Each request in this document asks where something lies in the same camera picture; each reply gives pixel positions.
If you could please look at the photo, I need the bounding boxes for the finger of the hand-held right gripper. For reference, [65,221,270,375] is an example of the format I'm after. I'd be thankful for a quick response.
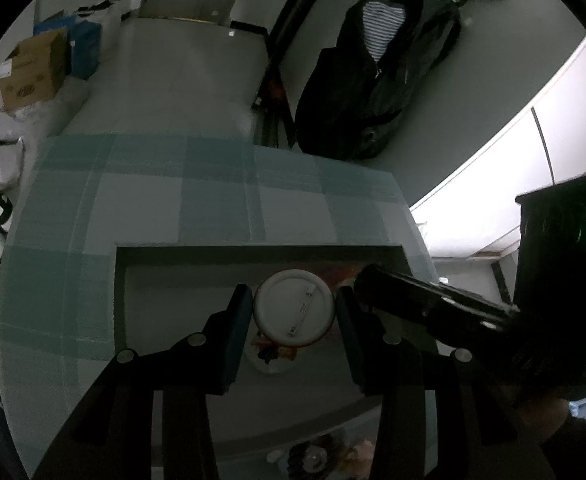
[353,264,519,361]

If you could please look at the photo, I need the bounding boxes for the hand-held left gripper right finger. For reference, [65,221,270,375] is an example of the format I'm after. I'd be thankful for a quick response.
[335,285,556,480]

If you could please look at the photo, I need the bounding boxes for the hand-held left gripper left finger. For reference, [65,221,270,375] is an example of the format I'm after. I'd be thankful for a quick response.
[33,284,254,480]

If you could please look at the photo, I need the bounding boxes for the round white pin badge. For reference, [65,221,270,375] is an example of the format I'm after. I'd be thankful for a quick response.
[253,270,336,346]

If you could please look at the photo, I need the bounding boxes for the grey box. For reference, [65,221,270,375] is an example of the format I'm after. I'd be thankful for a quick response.
[114,244,426,461]

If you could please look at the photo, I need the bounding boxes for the person's right forearm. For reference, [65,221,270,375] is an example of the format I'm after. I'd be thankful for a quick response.
[516,397,586,480]

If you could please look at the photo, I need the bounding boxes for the small orange black brooch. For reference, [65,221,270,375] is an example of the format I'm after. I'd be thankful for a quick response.
[250,332,299,365]

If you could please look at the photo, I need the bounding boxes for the orange trinket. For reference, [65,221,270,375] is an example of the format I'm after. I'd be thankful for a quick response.
[322,266,360,287]

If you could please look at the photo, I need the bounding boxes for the white cabinet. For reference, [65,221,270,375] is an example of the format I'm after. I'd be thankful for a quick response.
[408,35,586,261]

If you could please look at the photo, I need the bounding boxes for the teal checkered tablecloth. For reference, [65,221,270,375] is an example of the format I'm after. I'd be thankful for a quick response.
[0,132,439,480]

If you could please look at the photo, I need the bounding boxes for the black jacket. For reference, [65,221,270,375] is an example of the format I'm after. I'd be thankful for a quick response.
[294,0,463,161]

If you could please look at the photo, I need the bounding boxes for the striped shirt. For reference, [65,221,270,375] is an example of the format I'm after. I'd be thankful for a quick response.
[362,1,406,61]

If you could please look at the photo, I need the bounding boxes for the crumpled white plastic bags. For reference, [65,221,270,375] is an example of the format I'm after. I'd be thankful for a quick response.
[0,105,48,201]

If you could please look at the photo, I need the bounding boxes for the large blue box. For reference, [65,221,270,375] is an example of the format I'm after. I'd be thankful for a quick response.
[68,20,104,81]

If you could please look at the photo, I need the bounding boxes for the brown cardboard box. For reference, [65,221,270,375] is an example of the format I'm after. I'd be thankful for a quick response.
[0,29,68,111]

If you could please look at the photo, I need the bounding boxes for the white plastic bag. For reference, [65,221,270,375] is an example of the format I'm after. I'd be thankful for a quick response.
[75,0,124,26]

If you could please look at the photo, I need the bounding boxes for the flat blue box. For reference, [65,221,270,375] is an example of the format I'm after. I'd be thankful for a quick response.
[33,12,81,37]

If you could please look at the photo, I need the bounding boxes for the black metal frame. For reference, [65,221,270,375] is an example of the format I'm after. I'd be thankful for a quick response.
[252,0,334,151]

